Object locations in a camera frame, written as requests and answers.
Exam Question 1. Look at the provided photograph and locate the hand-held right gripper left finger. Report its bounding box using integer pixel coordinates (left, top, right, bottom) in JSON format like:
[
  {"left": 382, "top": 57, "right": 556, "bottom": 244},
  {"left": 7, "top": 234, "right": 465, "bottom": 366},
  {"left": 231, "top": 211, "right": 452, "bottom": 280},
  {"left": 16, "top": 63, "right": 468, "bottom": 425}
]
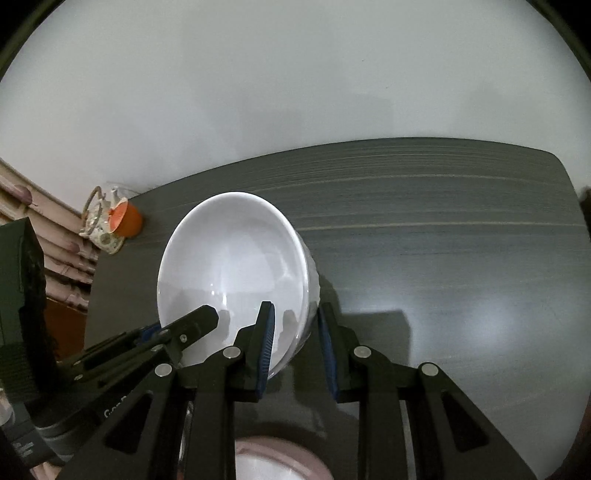
[{"left": 58, "top": 301, "right": 276, "bottom": 480}]

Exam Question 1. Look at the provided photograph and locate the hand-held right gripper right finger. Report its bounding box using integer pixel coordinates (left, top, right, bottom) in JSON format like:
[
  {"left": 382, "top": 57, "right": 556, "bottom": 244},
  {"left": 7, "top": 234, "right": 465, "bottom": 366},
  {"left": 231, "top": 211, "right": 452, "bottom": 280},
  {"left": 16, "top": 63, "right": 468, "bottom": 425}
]
[{"left": 318, "top": 303, "right": 539, "bottom": 480}]

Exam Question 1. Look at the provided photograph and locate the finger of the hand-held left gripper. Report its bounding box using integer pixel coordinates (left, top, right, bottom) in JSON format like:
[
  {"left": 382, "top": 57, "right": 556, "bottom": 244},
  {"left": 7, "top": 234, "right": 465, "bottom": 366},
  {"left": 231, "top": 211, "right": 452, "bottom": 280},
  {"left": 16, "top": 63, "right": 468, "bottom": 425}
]
[
  {"left": 90, "top": 305, "right": 220, "bottom": 423},
  {"left": 55, "top": 323, "right": 172, "bottom": 384}
]

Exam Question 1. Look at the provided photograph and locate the large white bowl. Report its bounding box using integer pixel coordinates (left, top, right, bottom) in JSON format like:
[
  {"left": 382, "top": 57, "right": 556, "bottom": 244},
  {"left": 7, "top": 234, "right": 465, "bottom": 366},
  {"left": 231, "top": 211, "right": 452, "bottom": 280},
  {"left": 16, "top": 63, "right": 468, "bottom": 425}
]
[{"left": 157, "top": 191, "right": 320, "bottom": 377}]

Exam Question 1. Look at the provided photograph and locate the floral glass teapot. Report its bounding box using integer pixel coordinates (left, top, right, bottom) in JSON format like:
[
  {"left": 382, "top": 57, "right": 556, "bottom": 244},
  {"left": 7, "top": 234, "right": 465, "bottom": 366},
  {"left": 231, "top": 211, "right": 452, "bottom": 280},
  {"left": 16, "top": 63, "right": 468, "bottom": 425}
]
[{"left": 79, "top": 185, "right": 130, "bottom": 256}]

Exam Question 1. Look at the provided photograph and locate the pink bowl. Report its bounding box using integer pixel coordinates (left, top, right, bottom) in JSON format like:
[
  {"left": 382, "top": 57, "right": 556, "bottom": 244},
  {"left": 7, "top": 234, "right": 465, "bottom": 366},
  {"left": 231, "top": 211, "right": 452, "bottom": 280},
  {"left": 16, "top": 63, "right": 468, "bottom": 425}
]
[{"left": 233, "top": 436, "right": 335, "bottom": 480}]

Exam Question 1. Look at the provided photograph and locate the orange lidded cup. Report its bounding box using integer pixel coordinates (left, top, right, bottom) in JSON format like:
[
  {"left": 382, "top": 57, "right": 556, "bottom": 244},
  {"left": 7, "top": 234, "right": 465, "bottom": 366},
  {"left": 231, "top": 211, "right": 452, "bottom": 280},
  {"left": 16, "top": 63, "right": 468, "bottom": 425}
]
[{"left": 108, "top": 198, "right": 144, "bottom": 238}]

